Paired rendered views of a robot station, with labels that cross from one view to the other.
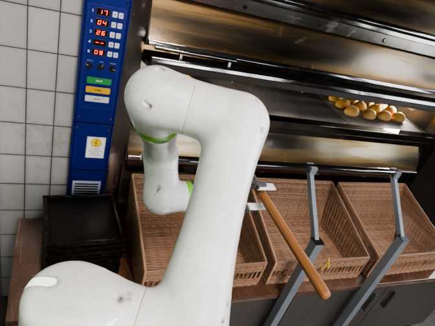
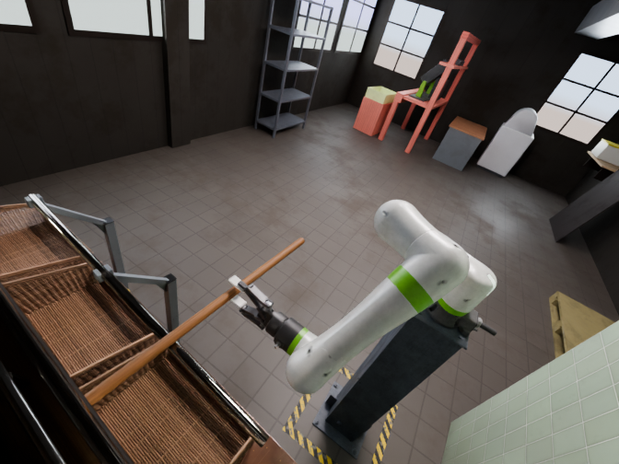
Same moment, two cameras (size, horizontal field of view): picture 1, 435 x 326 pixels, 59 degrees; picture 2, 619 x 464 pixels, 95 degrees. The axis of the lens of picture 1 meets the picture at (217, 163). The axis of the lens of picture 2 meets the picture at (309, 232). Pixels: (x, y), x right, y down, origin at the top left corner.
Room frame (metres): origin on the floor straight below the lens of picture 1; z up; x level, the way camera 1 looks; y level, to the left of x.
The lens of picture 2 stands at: (1.29, 0.40, 1.99)
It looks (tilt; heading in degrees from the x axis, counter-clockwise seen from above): 38 degrees down; 232
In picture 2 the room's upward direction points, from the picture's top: 18 degrees clockwise
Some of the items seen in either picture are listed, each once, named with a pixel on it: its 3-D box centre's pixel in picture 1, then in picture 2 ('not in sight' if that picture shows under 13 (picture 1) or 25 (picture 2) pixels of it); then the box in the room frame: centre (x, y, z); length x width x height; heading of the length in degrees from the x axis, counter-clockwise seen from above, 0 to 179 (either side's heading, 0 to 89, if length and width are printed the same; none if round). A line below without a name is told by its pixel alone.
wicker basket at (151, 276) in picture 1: (194, 229); (157, 432); (1.35, 0.00, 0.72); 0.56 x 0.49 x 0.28; 119
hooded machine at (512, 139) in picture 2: not in sight; (509, 141); (-5.94, -2.98, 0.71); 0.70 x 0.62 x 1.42; 122
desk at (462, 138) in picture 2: not in sight; (460, 142); (-5.12, -3.56, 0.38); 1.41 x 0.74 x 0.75; 32
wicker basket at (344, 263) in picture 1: (302, 227); (71, 324); (1.63, -0.52, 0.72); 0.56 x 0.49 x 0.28; 117
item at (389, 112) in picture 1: (352, 94); not in sight; (2.52, -0.69, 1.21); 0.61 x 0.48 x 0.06; 28
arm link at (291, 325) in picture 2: not in sight; (287, 334); (0.96, 0.03, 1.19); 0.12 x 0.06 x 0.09; 29
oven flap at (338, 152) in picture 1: (298, 150); not in sight; (1.86, -0.39, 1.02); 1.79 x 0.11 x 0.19; 118
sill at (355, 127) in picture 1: (306, 125); not in sight; (1.88, -0.38, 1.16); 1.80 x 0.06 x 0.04; 118
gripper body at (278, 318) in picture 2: not in sight; (271, 319); (0.99, -0.04, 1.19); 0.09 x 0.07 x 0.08; 119
